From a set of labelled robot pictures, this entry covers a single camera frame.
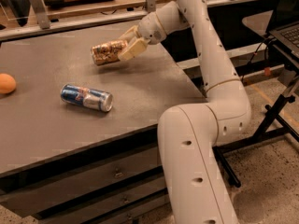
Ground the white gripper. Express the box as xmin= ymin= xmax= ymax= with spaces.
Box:
xmin=118 ymin=12 xmax=167 ymax=61

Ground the orange gold soda can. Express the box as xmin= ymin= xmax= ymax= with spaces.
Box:
xmin=91 ymin=40 xmax=128 ymax=66

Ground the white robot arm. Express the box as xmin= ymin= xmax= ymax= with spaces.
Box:
xmin=118 ymin=0 xmax=251 ymax=224

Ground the blue silver energy drink can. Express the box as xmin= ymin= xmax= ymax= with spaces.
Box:
xmin=61 ymin=84 xmax=113 ymax=112

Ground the grey drawer cabinet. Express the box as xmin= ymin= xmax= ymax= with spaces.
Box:
xmin=0 ymin=23 xmax=203 ymax=224

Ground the orange fruit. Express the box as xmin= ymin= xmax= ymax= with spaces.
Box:
xmin=0 ymin=74 xmax=17 ymax=94

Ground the black laptop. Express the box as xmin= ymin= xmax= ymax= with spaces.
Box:
xmin=266 ymin=0 xmax=299 ymax=58

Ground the metal railing frame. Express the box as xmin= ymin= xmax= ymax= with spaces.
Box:
xmin=0 ymin=0 xmax=283 ymax=43

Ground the black cable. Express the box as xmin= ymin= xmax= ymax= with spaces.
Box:
xmin=241 ymin=35 xmax=278 ymax=77

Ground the black laptop stand frame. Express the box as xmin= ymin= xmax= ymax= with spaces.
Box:
xmin=213 ymin=75 xmax=299 ymax=189

